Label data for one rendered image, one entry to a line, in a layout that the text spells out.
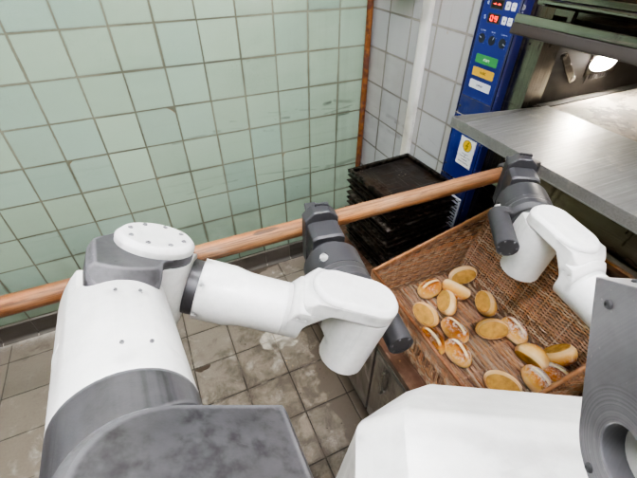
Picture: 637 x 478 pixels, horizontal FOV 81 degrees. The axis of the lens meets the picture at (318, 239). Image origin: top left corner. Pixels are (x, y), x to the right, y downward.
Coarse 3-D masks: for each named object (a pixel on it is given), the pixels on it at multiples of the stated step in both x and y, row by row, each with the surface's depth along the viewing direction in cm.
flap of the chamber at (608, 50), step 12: (516, 24) 91; (528, 36) 88; (540, 36) 86; (552, 36) 84; (564, 36) 81; (576, 36) 79; (576, 48) 79; (588, 48) 78; (600, 48) 76; (612, 48) 74; (624, 48) 72; (624, 60) 72; (636, 60) 71
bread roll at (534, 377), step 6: (528, 366) 106; (534, 366) 105; (522, 372) 107; (528, 372) 105; (534, 372) 104; (540, 372) 103; (522, 378) 106; (528, 378) 104; (534, 378) 103; (540, 378) 102; (546, 378) 102; (528, 384) 104; (534, 384) 103; (540, 384) 102; (546, 384) 101; (534, 390) 103; (540, 390) 102
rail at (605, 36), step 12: (528, 24) 88; (540, 24) 85; (552, 24) 83; (564, 24) 81; (588, 36) 77; (600, 36) 75; (612, 36) 73; (624, 36) 72; (636, 36) 70; (636, 48) 70
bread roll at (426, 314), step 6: (414, 306) 123; (420, 306) 122; (426, 306) 120; (414, 312) 123; (420, 312) 121; (426, 312) 120; (432, 312) 119; (420, 318) 121; (426, 318) 119; (432, 318) 118; (438, 318) 118; (426, 324) 119; (432, 324) 118
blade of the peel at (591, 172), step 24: (456, 120) 98; (480, 120) 103; (504, 120) 103; (528, 120) 103; (552, 120) 103; (576, 120) 103; (504, 144) 86; (528, 144) 92; (552, 144) 92; (576, 144) 92; (600, 144) 92; (624, 144) 92; (552, 168) 83; (576, 168) 83; (600, 168) 83; (624, 168) 83; (576, 192) 73; (600, 192) 75; (624, 192) 75; (624, 216) 66
